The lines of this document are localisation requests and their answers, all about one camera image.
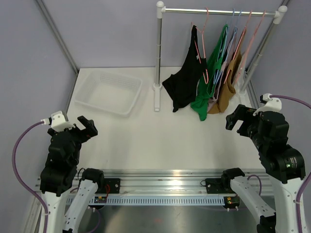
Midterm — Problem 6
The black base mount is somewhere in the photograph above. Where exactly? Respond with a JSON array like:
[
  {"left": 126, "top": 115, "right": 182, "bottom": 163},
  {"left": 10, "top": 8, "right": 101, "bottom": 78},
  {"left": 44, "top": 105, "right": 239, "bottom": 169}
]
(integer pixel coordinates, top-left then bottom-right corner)
[
  {"left": 200, "top": 178, "right": 227, "bottom": 194},
  {"left": 96, "top": 178, "right": 121, "bottom": 195}
]

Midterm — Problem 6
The black tank top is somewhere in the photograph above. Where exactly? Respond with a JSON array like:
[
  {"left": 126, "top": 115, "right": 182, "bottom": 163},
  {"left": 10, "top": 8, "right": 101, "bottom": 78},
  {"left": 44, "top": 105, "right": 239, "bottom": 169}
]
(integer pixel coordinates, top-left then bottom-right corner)
[{"left": 162, "top": 25, "right": 207, "bottom": 113}]

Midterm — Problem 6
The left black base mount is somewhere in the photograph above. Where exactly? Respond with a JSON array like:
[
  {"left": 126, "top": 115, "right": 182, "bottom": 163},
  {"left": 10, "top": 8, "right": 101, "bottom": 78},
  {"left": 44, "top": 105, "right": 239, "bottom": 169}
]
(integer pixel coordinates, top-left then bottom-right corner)
[{"left": 96, "top": 178, "right": 121, "bottom": 195}]

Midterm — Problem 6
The brown tank top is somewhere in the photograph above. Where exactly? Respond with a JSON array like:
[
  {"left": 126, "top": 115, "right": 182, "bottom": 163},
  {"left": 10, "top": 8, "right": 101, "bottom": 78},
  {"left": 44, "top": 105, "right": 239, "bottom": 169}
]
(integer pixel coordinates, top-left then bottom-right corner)
[{"left": 208, "top": 50, "right": 242, "bottom": 114}]

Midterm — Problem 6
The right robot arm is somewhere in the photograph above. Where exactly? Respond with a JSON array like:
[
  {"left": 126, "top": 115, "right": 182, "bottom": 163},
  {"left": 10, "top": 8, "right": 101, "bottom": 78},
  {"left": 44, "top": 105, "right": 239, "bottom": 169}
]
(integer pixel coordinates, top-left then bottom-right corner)
[{"left": 220, "top": 104, "right": 311, "bottom": 233}]

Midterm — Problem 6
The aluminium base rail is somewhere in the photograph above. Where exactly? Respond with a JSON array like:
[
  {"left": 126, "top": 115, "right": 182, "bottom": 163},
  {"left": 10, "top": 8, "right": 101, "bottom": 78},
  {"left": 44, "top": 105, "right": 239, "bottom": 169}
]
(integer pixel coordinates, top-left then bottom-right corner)
[{"left": 36, "top": 169, "right": 296, "bottom": 195}]

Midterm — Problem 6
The pink wire hanger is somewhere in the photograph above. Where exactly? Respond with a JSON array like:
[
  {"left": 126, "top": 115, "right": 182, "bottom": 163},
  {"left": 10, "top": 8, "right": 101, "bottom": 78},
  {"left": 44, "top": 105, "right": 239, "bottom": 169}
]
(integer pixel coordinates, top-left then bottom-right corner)
[{"left": 191, "top": 7, "right": 209, "bottom": 84}]

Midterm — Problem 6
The green tank top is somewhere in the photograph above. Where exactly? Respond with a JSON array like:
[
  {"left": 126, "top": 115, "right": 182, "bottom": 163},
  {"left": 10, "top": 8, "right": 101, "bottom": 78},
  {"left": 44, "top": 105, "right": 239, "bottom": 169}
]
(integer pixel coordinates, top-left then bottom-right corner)
[{"left": 190, "top": 25, "right": 225, "bottom": 121}]

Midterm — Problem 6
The white plastic basket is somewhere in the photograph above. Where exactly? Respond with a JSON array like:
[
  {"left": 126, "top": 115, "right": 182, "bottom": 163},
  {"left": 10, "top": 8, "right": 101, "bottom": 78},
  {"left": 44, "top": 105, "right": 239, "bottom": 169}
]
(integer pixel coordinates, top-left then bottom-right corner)
[{"left": 74, "top": 70, "right": 142, "bottom": 117}]

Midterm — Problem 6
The mauve tank top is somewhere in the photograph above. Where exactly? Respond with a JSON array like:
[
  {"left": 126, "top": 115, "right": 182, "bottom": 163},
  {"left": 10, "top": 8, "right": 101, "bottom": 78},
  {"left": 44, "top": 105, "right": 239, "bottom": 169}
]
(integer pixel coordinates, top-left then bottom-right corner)
[{"left": 207, "top": 52, "right": 232, "bottom": 114}]

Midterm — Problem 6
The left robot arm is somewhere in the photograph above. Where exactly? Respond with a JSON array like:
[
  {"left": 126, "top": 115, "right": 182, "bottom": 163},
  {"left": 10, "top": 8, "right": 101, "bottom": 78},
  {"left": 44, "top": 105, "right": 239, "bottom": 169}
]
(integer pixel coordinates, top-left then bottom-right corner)
[{"left": 40, "top": 116, "right": 106, "bottom": 233}]

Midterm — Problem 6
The metal clothes rack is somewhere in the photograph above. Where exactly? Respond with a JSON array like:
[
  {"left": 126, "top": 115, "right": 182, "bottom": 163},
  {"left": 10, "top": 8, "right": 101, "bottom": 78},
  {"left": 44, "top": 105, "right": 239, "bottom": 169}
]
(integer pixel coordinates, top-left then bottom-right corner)
[{"left": 153, "top": 0, "right": 290, "bottom": 112}]

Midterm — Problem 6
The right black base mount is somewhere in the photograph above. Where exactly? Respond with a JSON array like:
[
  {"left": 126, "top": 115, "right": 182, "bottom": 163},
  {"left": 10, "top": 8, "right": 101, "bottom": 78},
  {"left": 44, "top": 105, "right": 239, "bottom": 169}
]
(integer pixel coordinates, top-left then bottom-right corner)
[{"left": 200, "top": 178, "right": 227, "bottom": 194}]

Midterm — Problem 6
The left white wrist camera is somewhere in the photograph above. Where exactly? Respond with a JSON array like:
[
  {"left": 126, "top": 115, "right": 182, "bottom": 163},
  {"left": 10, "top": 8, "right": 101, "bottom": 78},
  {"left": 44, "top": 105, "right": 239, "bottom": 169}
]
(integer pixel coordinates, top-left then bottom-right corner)
[{"left": 41, "top": 111, "right": 75, "bottom": 132}]

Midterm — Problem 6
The white slotted cable duct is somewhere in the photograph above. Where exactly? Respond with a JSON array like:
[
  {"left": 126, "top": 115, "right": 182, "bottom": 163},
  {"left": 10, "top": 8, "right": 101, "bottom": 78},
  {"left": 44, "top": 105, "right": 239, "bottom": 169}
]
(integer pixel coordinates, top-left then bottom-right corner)
[{"left": 89, "top": 196, "right": 225, "bottom": 206}]

